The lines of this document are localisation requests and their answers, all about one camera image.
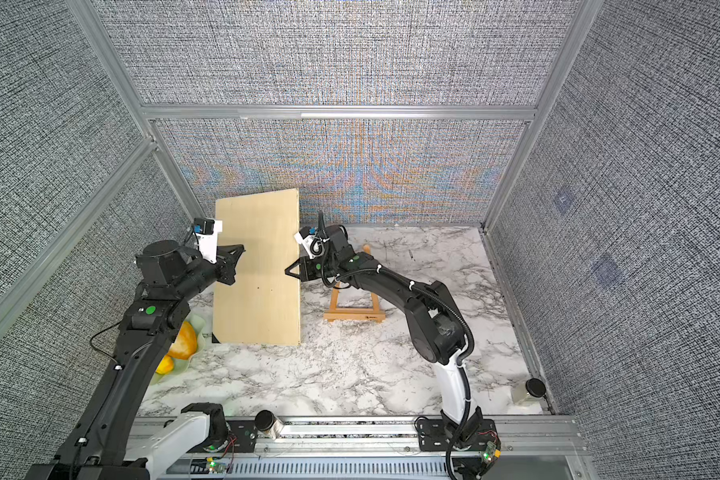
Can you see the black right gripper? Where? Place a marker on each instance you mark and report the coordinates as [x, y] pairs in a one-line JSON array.
[[305, 268]]

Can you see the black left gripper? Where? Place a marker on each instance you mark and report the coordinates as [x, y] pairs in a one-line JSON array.
[[228, 256]]

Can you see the light plywood board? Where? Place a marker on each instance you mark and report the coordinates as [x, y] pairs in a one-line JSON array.
[[263, 307]]

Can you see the small wooden easel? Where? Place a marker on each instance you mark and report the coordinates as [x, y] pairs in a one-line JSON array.
[[351, 305]]

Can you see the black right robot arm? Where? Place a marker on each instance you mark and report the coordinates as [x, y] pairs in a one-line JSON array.
[[437, 329]]

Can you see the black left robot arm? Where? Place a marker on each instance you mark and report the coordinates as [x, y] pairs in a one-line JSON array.
[[97, 448]]

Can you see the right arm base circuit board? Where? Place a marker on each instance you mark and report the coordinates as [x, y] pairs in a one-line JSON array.
[[490, 452]]

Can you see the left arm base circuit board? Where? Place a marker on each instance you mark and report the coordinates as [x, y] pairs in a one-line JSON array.
[[217, 466]]

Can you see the orange toy fruit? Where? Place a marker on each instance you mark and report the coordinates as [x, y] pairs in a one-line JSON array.
[[185, 344]]

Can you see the light green plate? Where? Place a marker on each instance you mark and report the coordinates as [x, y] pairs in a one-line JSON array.
[[181, 366]]

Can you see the black-lidded clear jar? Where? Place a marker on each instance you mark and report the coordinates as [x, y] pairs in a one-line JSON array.
[[527, 391]]

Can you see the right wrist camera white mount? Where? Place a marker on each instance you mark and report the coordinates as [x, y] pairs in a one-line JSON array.
[[311, 240]]

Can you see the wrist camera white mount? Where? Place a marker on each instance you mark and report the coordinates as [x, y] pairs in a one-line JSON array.
[[311, 240], [206, 231]]

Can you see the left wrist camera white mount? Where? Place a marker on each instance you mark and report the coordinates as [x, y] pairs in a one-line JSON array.
[[206, 231]]

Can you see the small black-capped jar on rail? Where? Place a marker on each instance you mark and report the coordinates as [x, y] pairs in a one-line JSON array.
[[268, 424]]

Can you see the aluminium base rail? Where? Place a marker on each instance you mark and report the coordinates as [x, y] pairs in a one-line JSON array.
[[395, 447]]

